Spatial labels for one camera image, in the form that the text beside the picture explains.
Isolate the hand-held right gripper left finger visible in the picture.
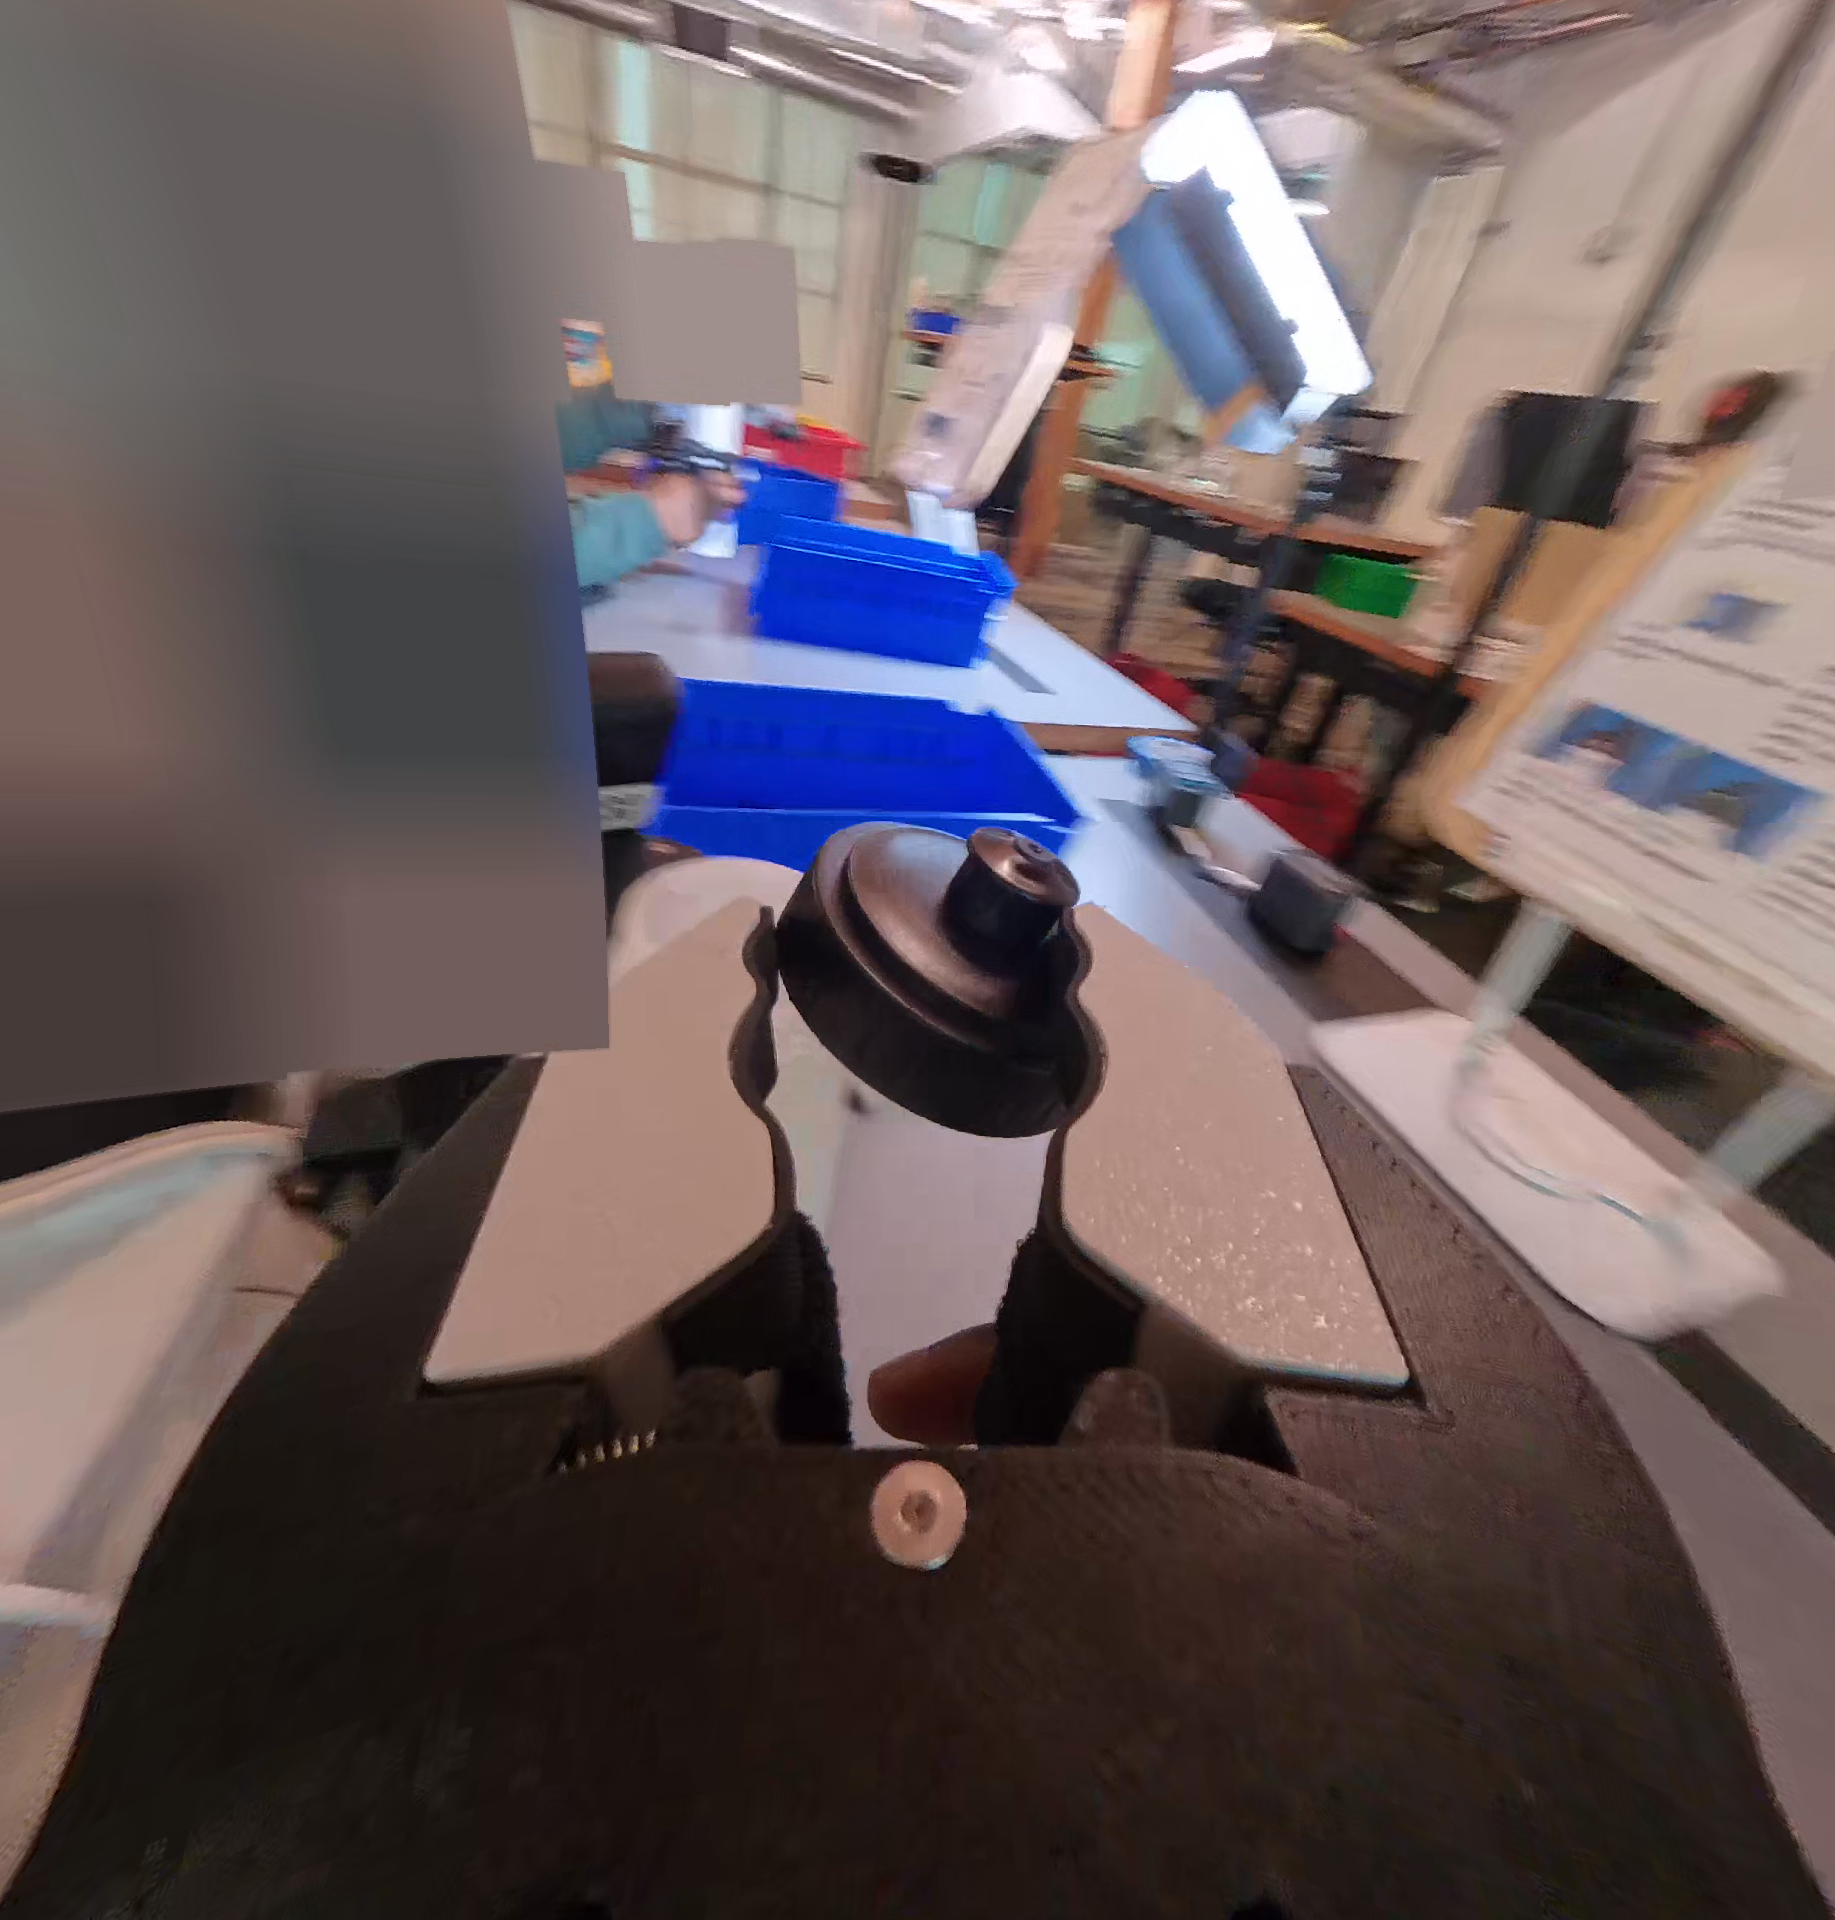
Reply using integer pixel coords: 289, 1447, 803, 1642
422, 896, 850, 1449

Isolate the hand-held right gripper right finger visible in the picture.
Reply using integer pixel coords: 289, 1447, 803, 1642
982, 907, 1415, 1449

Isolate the blue plastic bin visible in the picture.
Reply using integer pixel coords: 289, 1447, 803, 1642
735, 458, 843, 548
652, 679, 1084, 873
748, 517, 1017, 670

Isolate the black bottle lid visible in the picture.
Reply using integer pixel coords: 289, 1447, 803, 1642
776, 824, 1108, 1139

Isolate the person's right hand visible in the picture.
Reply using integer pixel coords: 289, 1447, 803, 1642
869, 1327, 995, 1447

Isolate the white board stand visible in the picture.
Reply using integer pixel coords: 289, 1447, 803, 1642
1314, 902, 1782, 1344

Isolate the dark grey case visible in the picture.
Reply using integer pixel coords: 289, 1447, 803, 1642
1248, 848, 1363, 961

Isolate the grey charger case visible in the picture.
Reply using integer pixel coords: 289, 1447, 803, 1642
1151, 758, 1248, 843

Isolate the red basket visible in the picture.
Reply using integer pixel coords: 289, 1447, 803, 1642
1242, 752, 1370, 865

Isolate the printed instruction board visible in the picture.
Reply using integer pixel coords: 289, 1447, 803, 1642
886, 144, 1143, 506
1417, 360, 1835, 1118

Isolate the wooden top desk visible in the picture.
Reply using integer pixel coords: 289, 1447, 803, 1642
1261, 587, 1521, 843
1075, 458, 1459, 709

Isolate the black light stand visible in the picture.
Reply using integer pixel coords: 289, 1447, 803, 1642
1209, 422, 1308, 752

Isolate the studio light panel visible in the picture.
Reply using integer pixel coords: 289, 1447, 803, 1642
1112, 90, 1378, 453

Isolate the black monitor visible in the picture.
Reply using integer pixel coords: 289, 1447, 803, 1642
1496, 389, 1639, 528

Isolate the wooden pillar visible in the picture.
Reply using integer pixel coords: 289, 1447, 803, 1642
1027, 0, 1181, 548

